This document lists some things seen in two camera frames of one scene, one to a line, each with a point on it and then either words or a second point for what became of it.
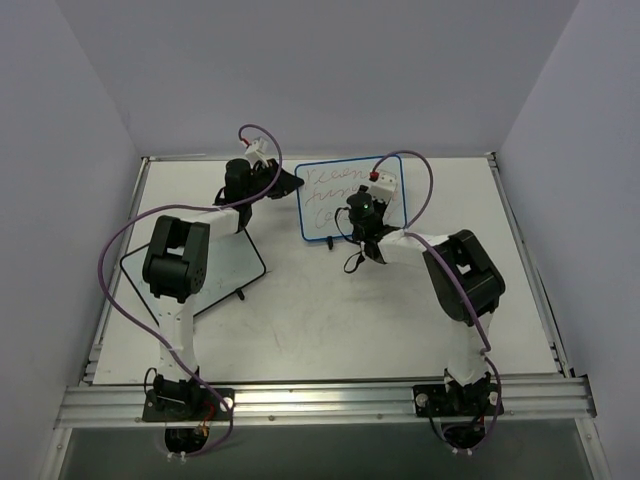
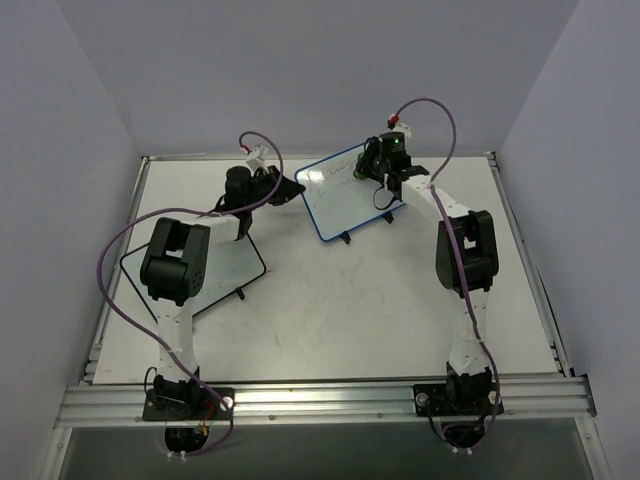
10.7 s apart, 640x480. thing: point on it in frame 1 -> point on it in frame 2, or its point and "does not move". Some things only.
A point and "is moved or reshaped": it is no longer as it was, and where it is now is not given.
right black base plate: (483, 398) does not move
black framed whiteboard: (234, 261) does not move
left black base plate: (188, 405) does not move
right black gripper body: (364, 235) -> (373, 163)
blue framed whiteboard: (323, 187) is moved or reshaped
